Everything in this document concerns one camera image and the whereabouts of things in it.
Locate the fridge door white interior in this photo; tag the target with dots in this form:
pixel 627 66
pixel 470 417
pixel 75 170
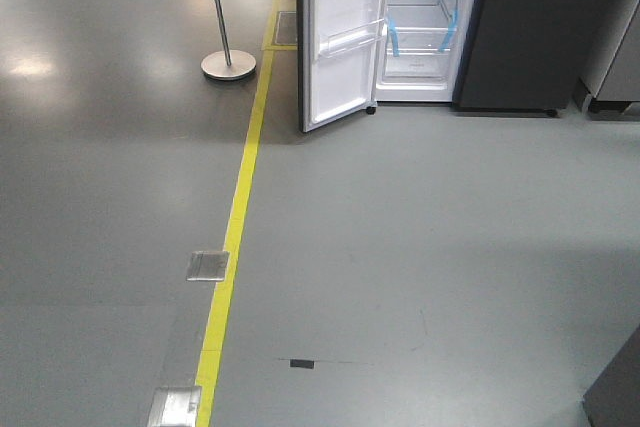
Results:
pixel 332 88

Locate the metal floor plate far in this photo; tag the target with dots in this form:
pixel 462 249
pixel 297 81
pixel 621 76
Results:
pixel 207 266

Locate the metal floor plate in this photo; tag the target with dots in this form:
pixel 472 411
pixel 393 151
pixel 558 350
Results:
pixel 174 406
pixel 207 266

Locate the silver floor stand pole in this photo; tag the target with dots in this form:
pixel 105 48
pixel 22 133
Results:
pixel 227 64

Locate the clear lower door bin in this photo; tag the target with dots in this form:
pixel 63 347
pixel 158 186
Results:
pixel 331 45

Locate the black floor tape piece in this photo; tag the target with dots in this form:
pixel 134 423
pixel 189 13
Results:
pixel 302 363

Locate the yellow floor tape line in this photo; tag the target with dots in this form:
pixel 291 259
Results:
pixel 211 354

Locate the metal floor plate near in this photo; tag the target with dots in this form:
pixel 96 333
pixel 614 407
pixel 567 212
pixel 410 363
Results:
pixel 174 406

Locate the grey kitchen island cabinet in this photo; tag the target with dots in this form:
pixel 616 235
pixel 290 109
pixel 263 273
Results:
pixel 613 399

